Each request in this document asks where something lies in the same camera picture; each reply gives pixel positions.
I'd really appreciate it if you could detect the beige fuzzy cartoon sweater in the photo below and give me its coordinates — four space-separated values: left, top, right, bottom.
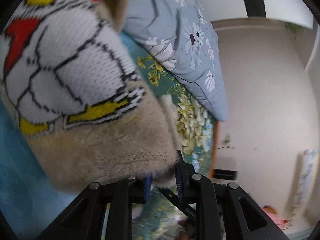
1 0 181 192

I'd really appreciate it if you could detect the teal floral bed sheet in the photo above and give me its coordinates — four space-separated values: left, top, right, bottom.
1 33 215 239

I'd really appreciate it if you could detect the grey-blue floral duvet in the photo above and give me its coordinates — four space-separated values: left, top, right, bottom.
124 0 228 122

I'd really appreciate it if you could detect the green hanging plant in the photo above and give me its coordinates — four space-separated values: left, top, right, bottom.
285 22 307 39

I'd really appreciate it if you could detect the white black-striped wardrobe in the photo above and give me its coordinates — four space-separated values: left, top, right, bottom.
197 0 313 29

